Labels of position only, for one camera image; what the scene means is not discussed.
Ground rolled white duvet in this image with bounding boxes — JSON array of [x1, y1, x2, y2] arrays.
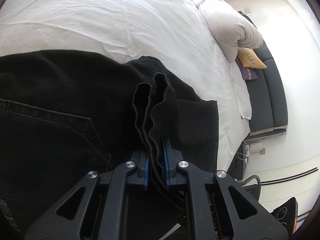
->
[[187, 0, 264, 62]]

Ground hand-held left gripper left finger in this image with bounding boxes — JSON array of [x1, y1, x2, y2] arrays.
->
[[24, 151, 150, 240]]

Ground thin bedside cable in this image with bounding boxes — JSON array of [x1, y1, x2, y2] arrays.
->
[[236, 145, 251, 164]]

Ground black pants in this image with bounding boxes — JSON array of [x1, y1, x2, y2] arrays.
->
[[0, 50, 218, 240]]

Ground dark bedside nightstand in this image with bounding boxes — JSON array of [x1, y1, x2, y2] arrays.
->
[[231, 152, 248, 180]]

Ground white folded cloth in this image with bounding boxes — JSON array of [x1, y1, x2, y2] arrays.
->
[[230, 62, 252, 120]]

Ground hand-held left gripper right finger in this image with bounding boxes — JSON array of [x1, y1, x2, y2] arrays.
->
[[162, 136, 290, 240]]

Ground grey padded headboard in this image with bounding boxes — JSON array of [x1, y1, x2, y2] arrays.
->
[[237, 11, 288, 137]]

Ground yellow patterned pillow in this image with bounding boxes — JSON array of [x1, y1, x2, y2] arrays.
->
[[236, 47, 267, 69]]

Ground bed with white sheet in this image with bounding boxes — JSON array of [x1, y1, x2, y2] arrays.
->
[[0, 0, 252, 180]]

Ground purple pillow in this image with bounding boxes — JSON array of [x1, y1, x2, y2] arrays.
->
[[236, 60, 258, 81]]

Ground grey mesh chair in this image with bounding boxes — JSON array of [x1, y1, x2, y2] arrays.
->
[[239, 174, 262, 202]]

